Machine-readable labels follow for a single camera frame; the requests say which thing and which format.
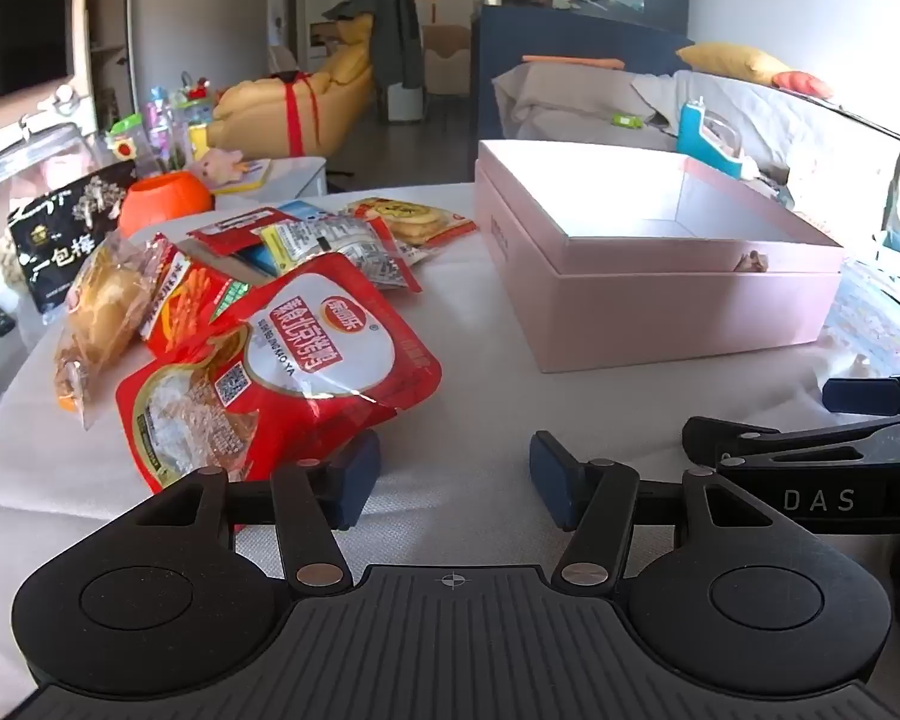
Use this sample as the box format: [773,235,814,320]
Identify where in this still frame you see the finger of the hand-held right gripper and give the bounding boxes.
[823,373,900,417]
[681,406,900,475]

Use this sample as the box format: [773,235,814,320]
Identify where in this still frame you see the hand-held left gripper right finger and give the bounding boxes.
[529,431,777,597]

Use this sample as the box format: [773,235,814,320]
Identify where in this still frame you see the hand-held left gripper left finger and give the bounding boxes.
[131,429,382,592]

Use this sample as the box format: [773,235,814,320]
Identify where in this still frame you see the red snack packet white oval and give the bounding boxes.
[214,251,443,437]

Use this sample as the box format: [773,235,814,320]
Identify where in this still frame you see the pink box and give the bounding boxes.
[474,139,846,374]

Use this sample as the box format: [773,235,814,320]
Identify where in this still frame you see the blue white snack packet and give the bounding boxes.
[255,216,425,295]
[270,199,368,230]

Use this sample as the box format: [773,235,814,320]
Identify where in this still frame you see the red green stick snack packet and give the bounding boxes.
[141,236,254,357]

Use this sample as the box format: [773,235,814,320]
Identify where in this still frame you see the yellow cookie packet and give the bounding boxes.
[341,196,477,248]

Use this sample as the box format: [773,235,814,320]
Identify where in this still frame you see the red packet white labels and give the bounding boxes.
[187,206,301,257]

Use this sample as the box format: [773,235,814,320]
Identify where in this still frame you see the bread packet yellow red label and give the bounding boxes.
[66,234,167,376]

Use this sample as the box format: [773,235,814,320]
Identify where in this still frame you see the blue cartoon blister pack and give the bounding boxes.
[821,259,900,383]

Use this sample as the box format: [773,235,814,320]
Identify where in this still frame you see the white tablecloth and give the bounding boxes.
[0,181,900,691]

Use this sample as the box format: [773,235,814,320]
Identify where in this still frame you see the white side table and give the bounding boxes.
[214,157,327,200]

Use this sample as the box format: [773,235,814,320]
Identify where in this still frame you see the orange cushion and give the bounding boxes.
[771,71,833,98]

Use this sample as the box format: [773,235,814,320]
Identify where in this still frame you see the yellow picture book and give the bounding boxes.
[217,159,273,192]

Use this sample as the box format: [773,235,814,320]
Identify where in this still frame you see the orange pumpkin container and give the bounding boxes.
[118,171,215,237]

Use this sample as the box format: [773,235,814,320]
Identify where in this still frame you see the pink plush toy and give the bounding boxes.
[195,148,245,185]

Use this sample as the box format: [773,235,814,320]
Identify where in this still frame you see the yellow pillow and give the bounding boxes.
[676,43,792,85]

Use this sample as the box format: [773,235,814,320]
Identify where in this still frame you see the red ribbon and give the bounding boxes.
[274,69,323,158]

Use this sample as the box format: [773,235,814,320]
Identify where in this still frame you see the white stand base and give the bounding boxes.
[386,82,425,121]

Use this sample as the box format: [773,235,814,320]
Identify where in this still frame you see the yellow armchair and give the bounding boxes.
[208,37,376,158]

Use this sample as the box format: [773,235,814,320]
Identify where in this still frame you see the black bag white print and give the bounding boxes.
[7,161,140,316]

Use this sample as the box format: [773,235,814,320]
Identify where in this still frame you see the pink water bottle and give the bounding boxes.
[144,86,175,170]

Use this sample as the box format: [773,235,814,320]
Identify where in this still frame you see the clear bottle red toy lid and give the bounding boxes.
[174,73,215,155]

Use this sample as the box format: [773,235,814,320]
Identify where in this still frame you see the green white box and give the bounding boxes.
[109,114,147,162]

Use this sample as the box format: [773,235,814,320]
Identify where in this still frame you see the beige chair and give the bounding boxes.
[424,25,472,98]

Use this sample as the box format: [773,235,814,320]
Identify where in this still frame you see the dark blue partition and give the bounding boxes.
[471,6,695,185]

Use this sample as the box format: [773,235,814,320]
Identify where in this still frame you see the dark coat on stand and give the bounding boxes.
[322,0,425,91]

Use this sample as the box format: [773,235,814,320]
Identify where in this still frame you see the glass jar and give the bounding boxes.
[0,114,113,293]

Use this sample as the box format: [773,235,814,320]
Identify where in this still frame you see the white shelf cabinet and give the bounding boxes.
[75,0,140,128]

